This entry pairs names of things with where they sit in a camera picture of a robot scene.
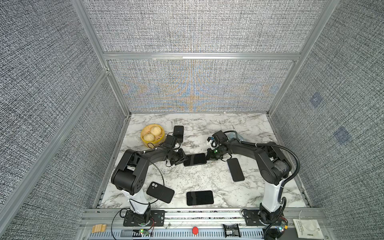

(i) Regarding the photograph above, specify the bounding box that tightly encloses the black phone case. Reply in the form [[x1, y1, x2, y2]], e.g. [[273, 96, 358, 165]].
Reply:
[[147, 182, 175, 204], [183, 153, 207, 167], [173, 126, 184, 143]]

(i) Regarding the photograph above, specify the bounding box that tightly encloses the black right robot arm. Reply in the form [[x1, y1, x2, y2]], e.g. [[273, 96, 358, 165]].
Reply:
[[207, 139, 293, 225]]

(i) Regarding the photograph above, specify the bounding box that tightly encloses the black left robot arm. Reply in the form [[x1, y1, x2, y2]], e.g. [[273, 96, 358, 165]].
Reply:
[[111, 147, 187, 217]]

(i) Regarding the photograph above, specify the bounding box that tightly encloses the light blue phone case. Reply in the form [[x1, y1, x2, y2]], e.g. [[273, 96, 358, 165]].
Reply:
[[226, 131, 244, 141]]

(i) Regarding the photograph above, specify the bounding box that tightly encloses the black phone right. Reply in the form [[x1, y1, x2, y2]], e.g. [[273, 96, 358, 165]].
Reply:
[[227, 158, 245, 182]]

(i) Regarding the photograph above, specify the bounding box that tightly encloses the black phone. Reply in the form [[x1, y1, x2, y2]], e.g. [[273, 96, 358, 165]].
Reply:
[[227, 158, 245, 182], [186, 191, 214, 206]]

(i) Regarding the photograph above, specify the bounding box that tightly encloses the black phone front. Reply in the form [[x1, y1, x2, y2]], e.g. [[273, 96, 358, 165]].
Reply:
[[186, 191, 214, 206]]

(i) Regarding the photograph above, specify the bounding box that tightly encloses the yellow bamboo steamer basket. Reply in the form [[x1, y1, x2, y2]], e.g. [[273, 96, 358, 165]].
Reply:
[[141, 124, 166, 148]]

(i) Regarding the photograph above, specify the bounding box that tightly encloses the right steamed bun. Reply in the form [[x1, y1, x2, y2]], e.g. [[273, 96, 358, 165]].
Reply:
[[150, 126, 162, 137]]

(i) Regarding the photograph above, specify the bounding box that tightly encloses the steamed bun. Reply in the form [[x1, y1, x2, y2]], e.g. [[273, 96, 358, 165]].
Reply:
[[150, 126, 162, 137], [143, 133, 156, 142]]

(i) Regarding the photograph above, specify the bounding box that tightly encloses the left steamed bun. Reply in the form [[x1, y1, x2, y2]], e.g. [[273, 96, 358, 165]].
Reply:
[[143, 133, 156, 142]]

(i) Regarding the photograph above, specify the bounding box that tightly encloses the red emergency button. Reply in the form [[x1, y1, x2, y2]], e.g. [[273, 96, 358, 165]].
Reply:
[[193, 227, 199, 235]]

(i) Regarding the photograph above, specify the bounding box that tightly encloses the small black electronics box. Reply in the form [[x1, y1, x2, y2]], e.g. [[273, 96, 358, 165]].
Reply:
[[223, 224, 241, 238]]

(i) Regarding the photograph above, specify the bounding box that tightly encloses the wooden clips stack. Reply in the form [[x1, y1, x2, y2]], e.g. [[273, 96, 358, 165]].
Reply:
[[92, 224, 107, 234]]

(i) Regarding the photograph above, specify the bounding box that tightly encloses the white paper label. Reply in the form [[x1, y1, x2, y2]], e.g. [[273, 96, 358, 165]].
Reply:
[[293, 219, 325, 240]]

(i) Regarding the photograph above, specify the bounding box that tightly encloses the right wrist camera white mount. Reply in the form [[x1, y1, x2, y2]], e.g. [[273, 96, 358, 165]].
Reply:
[[207, 131, 229, 149]]

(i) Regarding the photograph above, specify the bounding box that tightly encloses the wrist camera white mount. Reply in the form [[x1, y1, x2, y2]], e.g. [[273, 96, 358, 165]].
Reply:
[[162, 135, 181, 149], [207, 131, 229, 149]]

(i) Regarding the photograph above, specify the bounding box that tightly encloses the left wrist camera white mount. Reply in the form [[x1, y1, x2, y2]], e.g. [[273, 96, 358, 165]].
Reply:
[[162, 135, 181, 149]]

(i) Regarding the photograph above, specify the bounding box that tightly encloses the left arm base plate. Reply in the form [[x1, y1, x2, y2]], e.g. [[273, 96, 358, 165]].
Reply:
[[123, 210, 166, 227]]

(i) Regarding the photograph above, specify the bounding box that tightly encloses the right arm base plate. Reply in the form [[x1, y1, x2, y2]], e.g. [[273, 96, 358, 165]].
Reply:
[[241, 208, 288, 227]]

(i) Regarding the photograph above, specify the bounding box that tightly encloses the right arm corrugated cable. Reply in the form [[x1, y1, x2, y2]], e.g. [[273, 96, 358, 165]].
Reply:
[[223, 130, 301, 229]]

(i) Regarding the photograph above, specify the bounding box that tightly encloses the aluminium front rail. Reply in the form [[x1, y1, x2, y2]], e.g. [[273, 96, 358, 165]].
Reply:
[[74, 207, 337, 240]]

